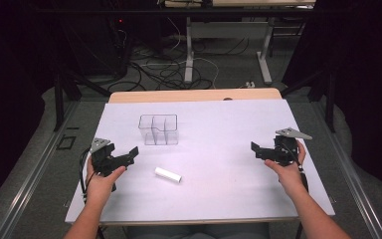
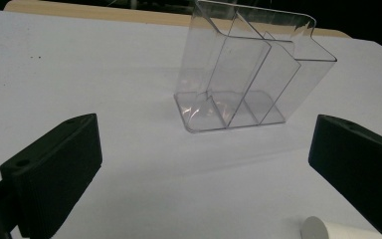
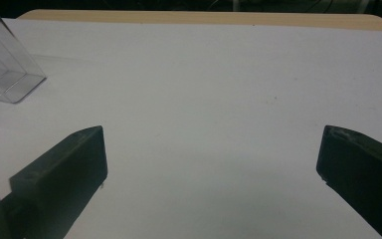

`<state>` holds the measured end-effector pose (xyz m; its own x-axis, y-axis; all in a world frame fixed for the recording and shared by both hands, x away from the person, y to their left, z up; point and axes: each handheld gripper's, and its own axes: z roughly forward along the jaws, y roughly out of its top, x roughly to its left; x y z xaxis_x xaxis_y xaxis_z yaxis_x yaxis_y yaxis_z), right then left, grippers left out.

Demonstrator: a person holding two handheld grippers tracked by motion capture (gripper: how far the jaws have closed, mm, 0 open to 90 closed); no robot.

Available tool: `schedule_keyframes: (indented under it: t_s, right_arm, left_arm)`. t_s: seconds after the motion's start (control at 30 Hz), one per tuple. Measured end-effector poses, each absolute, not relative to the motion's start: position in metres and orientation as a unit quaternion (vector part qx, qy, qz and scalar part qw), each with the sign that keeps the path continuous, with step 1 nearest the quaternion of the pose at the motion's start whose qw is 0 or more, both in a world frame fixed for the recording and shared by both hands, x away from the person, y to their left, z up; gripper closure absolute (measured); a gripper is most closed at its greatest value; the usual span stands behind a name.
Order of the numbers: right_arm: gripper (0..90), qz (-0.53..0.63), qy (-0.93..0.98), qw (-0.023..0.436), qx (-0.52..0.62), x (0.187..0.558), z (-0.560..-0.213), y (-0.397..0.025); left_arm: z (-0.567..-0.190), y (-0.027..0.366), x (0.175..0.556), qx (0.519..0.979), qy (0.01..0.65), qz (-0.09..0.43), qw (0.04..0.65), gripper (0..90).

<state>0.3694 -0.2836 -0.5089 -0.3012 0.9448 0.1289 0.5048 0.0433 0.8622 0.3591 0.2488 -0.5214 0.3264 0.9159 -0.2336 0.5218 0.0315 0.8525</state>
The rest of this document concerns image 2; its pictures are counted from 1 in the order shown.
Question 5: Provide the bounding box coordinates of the clear plastic divided organizer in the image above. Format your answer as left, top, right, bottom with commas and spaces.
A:
173, 0, 338, 134

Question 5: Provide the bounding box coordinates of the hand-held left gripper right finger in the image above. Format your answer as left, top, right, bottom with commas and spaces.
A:
307, 114, 382, 239

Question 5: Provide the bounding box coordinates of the white paper roll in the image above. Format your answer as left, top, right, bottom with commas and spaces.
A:
299, 215, 382, 239

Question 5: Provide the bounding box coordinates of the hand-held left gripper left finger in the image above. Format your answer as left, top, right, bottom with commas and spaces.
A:
0, 113, 103, 239

